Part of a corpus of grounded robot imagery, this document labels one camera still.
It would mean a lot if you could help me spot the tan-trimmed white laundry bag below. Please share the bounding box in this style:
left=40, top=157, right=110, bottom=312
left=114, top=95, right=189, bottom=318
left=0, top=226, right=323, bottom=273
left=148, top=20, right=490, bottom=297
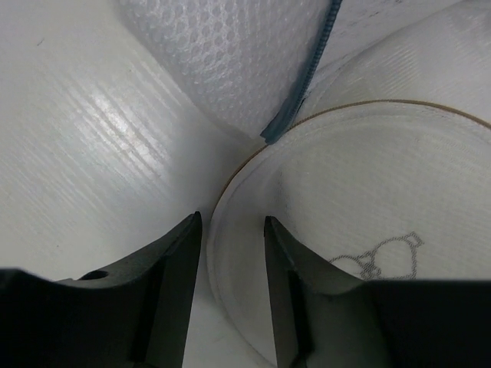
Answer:
left=206, top=100, right=490, bottom=367

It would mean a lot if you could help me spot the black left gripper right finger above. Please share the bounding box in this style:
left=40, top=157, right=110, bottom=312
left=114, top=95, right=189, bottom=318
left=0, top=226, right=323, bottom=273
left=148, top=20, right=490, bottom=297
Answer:
left=264, top=216, right=490, bottom=367

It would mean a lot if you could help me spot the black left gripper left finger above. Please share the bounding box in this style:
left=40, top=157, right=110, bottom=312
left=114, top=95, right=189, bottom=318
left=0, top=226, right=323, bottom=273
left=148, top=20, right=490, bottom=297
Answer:
left=1, top=213, right=203, bottom=367

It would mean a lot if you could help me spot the grey-trimmed white laundry bag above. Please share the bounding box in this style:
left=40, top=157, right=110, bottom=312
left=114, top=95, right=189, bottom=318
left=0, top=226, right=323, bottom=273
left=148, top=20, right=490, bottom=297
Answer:
left=117, top=1, right=490, bottom=143

